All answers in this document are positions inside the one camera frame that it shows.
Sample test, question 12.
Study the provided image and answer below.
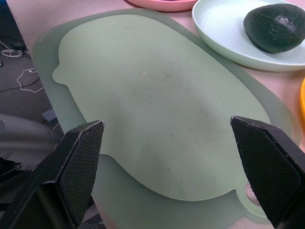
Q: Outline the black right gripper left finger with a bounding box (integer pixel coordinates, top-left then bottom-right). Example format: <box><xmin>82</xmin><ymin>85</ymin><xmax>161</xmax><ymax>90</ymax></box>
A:
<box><xmin>0</xmin><ymin>120</ymin><xmax>105</xmax><ymax>229</ymax></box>

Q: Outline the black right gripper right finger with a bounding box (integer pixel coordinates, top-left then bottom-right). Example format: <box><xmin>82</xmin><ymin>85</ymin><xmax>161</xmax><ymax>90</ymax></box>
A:
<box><xmin>230</xmin><ymin>115</ymin><xmax>305</xmax><ymax>229</ymax></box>

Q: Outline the orange plate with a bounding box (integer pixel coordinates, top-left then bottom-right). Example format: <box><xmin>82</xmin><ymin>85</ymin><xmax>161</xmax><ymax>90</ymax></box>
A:
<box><xmin>299</xmin><ymin>77</ymin><xmax>305</xmax><ymax>117</ymax></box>

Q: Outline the light green plate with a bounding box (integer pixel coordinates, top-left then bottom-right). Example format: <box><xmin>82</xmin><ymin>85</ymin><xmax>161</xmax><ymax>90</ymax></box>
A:
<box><xmin>192</xmin><ymin>0</ymin><xmax>305</xmax><ymax>72</ymax></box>

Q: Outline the pink plate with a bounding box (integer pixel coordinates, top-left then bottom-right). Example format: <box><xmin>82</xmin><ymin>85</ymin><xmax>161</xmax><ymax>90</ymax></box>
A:
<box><xmin>125</xmin><ymin>0</ymin><xmax>199</xmax><ymax>12</ymax></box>

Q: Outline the grey robot body shell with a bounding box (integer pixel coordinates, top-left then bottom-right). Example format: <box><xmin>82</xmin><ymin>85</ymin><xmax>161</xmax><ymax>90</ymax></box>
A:
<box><xmin>0</xmin><ymin>113</ymin><xmax>63</xmax><ymax>171</ymax></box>

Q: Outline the pale green cutting board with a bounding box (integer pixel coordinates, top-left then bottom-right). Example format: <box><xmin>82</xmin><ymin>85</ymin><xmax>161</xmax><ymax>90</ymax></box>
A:
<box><xmin>32</xmin><ymin>8</ymin><xmax>301</xmax><ymax>227</ymax></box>

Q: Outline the dark green avocado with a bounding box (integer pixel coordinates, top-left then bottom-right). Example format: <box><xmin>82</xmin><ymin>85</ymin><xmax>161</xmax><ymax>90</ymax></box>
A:
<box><xmin>243</xmin><ymin>3</ymin><xmax>305</xmax><ymax>53</ymax></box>

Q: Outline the white cable on floor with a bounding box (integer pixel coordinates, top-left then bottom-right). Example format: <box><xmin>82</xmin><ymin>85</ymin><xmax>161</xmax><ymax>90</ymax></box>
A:
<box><xmin>17</xmin><ymin>68</ymin><xmax>45</xmax><ymax>93</ymax></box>

